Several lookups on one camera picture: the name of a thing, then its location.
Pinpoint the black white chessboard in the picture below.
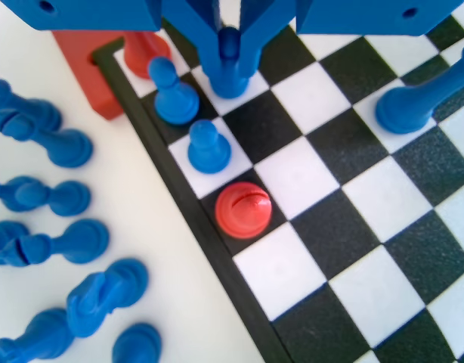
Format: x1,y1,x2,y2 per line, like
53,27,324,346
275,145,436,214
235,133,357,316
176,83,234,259
91,0,464,363

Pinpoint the blue chess bishop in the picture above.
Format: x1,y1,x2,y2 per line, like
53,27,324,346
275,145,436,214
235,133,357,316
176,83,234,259
0,219,110,268

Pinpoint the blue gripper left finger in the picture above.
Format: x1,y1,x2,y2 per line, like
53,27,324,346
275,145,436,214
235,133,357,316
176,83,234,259
159,0,224,77

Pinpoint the blue chess king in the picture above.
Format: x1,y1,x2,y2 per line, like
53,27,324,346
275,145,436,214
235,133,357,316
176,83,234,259
375,43,464,136

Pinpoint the red chess king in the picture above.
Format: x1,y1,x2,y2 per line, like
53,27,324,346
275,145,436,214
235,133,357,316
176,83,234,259
122,32,173,81

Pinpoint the red chess bishop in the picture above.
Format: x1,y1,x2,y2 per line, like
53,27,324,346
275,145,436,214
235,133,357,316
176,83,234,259
215,181,273,240

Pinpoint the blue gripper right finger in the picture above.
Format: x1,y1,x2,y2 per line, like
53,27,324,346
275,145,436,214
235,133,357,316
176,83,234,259
237,0,297,79

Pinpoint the blue chess knight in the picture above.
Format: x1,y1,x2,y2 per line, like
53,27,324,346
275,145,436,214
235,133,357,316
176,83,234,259
65,259,150,340

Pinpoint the blue chess pawn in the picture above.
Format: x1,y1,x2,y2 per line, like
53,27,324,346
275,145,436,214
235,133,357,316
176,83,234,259
147,56,201,126
211,26,252,101
187,119,233,175
0,175,92,218

